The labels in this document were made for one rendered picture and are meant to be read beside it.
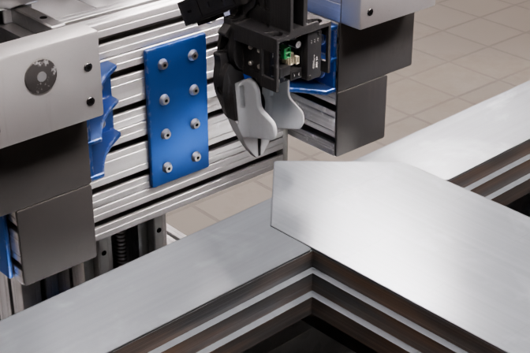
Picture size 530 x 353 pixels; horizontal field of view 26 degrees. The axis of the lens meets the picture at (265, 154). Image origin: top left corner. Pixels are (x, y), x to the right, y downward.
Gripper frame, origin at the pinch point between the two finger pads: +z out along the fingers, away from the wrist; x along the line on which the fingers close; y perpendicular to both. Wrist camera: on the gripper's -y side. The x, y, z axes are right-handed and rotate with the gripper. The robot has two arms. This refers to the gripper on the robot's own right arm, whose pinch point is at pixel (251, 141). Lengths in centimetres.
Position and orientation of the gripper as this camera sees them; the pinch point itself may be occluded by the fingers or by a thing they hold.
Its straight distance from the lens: 115.2
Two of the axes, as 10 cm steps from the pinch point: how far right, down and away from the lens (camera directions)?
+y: 6.8, 3.2, -6.5
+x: 7.3, -3.1, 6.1
